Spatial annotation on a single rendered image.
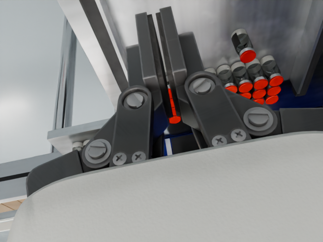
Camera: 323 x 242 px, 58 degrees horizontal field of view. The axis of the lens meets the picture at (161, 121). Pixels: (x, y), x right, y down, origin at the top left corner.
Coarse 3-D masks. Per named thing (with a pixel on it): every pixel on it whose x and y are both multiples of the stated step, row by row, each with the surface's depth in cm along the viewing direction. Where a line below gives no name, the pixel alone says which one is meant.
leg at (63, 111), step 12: (72, 36) 97; (72, 48) 94; (60, 60) 91; (72, 60) 91; (60, 72) 88; (72, 72) 89; (60, 84) 84; (72, 84) 86; (60, 96) 82; (72, 96) 84; (60, 108) 79; (72, 108) 82; (60, 120) 77; (72, 120) 80; (36, 156) 69
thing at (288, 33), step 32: (96, 0) 30; (128, 0) 34; (160, 0) 35; (192, 0) 35; (224, 0) 36; (256, 0) 36; (288, 0) 37; (320, 0) 35; (128, 32) 38; (224, 32) 40; (256, 32) 40; (288, 32) 41; (320, 32) 37; (224, 64) 45; (288, 64) 47
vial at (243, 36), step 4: (236, 32) 39; (240, 32) 39; (244, 32) 39; (240, 36) 38; (244, 36) 38; (248, 36) 39; (240, 40) 38; (244, 40) 38; (248, 40) 38; (240, 44) 38; (244, 44) 38; (248, 44) 38; (236, 48) 38; (240, 48) 38; (244, 48) 37; (248, 48) 37; (252, 48) 37; (240, 52) 38
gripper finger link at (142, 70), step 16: (144, 16) 12; (144, 32) 12; (128, 48) 12; (144, 48) 11; (128, 64) 12; (144, 64) 11; (160, 64) 11; (128, 80) 11; (144, 80) 10; (160, 80) 11; (160, 96) 11; (160, 112) 11; (112, 128) 10; (160, 128) 11; (96, 144) 10; (96, 160) 10
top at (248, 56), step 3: (246, 51) 37; (249, 51) 37; (252, 51) 37; (243, 54) 37; (246, 54) 37; (249, 54) 37; (252, 54) 37; (255, 54) 37; (240, 57) 38; (243, 57) 38; (246, 57) 38; (249, 57) 38; (252, 57) 38; (243, 60) 38; (246, 60) 38; (249, 60) 38
